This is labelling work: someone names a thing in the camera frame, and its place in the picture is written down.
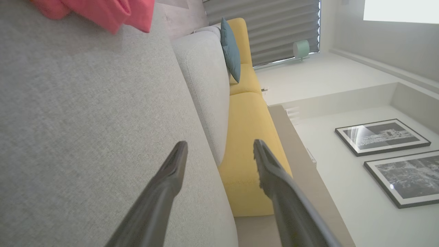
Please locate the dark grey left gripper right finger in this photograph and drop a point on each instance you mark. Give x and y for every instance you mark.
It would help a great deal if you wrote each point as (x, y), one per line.
(295, 219)

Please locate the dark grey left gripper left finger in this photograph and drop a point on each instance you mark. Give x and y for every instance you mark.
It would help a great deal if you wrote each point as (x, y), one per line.
(154, 212)

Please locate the red shorts with white stripe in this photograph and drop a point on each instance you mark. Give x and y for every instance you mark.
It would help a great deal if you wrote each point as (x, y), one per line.
(103, 12)

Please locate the yellow sofa backrest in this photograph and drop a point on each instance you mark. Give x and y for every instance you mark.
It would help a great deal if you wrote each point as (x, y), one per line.
(247, 137)

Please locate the grey fabric sofa seat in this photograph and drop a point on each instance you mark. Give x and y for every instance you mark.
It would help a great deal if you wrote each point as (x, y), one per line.
(85, 120)

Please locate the small black framed picture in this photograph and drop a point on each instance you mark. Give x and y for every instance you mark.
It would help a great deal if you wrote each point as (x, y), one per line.
(380, 137)

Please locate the large black framed picture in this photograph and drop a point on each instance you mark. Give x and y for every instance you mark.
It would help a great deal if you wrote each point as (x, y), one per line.
(408, 178)

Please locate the grey sofa cushion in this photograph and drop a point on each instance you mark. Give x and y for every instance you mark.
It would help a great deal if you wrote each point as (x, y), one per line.
(205, 89)

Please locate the mint green lamp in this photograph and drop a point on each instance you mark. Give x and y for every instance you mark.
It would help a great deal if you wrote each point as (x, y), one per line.
(301, 48)

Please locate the teal throw pillow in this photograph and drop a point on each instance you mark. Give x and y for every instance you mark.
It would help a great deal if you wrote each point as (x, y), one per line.
(230, 51)

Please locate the grey pleated window blind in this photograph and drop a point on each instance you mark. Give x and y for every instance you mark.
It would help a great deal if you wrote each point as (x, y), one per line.
(274, 27)

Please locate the white ceiling light panel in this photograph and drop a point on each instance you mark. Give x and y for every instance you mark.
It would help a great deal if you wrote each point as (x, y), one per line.
(401, 10)

